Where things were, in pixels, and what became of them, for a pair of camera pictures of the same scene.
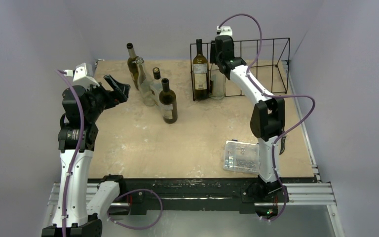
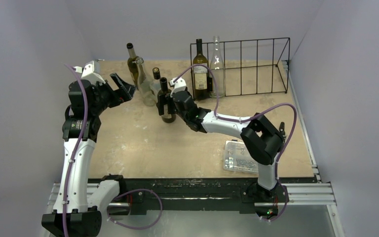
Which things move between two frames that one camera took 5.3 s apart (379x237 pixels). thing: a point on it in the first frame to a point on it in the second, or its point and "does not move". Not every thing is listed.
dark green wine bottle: x=200 y=73 does not move
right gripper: x=215 y=55 to x=170 y=103
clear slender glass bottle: x=217 y=82 does not move
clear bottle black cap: x=155 y=87 does not move
